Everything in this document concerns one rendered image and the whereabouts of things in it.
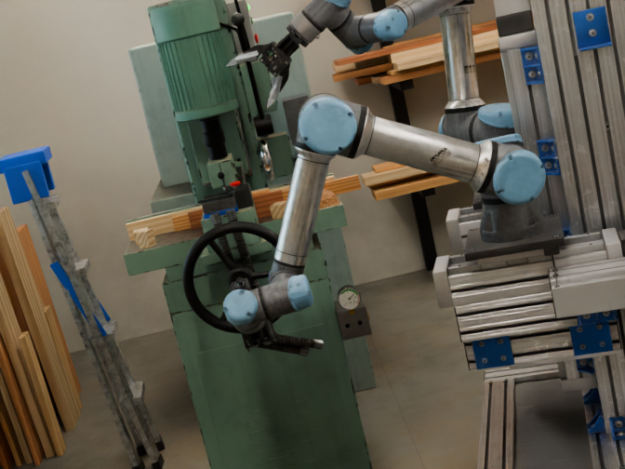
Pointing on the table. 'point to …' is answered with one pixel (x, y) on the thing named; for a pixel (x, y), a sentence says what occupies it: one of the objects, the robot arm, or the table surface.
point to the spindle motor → (194, 60)
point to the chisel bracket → (222, 171)
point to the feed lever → (253, 85)
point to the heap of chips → (328, 199)
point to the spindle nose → (214, 138)
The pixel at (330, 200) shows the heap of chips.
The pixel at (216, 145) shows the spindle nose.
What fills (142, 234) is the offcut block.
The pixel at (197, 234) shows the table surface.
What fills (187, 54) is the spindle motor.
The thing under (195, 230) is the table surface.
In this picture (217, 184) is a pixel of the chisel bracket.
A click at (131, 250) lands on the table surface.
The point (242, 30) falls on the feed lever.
